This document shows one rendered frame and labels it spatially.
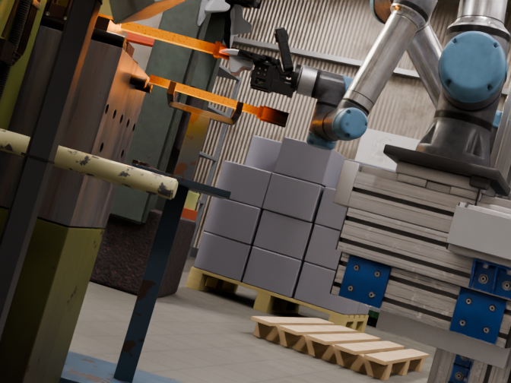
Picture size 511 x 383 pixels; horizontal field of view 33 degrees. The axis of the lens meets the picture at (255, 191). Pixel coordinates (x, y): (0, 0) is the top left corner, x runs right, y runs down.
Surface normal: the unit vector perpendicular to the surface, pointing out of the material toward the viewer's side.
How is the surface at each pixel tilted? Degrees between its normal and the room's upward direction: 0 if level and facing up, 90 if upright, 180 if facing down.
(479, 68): 98
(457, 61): 98
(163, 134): 89
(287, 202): 90
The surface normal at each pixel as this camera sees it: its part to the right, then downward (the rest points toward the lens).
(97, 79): -0.05, -0.05
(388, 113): -0.37, -0.15
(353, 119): 0.30, 0.05
